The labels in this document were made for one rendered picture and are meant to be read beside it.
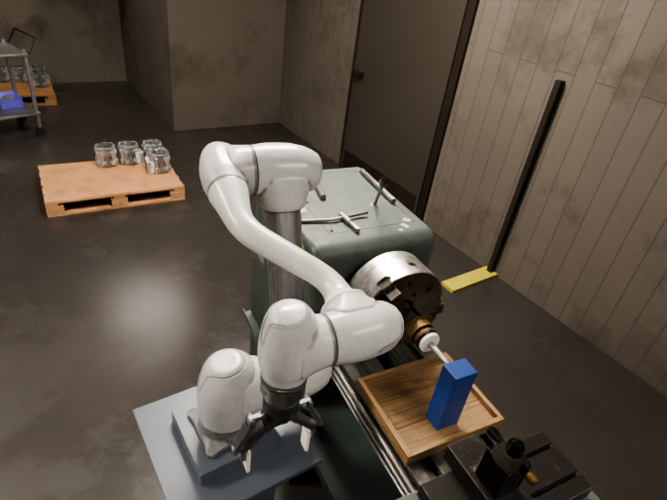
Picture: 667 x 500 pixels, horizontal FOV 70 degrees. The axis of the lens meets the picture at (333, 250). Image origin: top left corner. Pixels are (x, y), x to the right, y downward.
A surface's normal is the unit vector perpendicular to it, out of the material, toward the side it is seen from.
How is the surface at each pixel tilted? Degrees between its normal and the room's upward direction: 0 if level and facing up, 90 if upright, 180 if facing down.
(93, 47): 90
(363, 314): 7
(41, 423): 0
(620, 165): 90
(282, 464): 0
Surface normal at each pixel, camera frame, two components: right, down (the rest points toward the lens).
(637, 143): -0.83, 0.22
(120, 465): 0.12, -0.83
